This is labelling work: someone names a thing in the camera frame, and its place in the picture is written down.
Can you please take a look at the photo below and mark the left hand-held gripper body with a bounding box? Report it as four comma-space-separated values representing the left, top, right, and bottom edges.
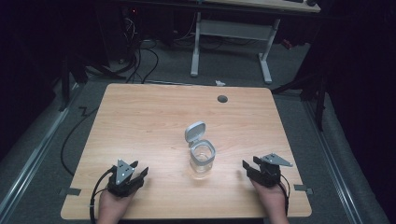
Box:
106, 159, 145, 198

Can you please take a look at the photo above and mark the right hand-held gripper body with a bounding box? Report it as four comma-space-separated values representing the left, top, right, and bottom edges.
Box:
248, 152, 294, 189

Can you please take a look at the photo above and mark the person's left hand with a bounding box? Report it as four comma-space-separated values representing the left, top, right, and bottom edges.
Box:
96, 188, 137, 224

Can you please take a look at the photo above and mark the grey tape strip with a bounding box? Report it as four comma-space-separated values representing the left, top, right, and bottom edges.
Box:
293, 183, 314, 196
60, 187, 82, 197

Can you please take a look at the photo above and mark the glass jar with grey lid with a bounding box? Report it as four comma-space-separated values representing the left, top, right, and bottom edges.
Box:
184, 120, 217, 180

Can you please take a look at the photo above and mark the black metal stand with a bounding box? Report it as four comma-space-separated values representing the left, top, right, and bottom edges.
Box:
57, 55, 126, 112
271, 70, 329, 133

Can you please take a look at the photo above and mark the desk with white legs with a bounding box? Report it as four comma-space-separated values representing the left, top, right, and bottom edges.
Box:
189, 0, 322, 85

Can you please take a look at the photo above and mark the right hand-held gripper black cable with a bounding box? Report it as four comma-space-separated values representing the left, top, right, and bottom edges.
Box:
277, 173, 291, 217

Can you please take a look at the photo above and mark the hand-held gripper black cable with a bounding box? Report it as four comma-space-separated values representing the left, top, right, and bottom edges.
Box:
277, 173, 291, 217
89, 166, 118, 224

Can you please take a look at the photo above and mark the left hand-held gripper black cable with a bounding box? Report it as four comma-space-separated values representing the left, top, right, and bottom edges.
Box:
89, 166, 118, 224

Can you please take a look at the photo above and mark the metal floor rail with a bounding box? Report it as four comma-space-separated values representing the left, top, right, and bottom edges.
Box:
0, 81, 82, 219
303, 98, 364, 224

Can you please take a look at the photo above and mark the long black floor cable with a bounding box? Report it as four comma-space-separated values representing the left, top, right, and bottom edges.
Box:
60, 105, 100, 177

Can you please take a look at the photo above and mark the looped black floor cable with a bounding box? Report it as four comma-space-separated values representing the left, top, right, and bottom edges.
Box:
125, 39, 160, 85

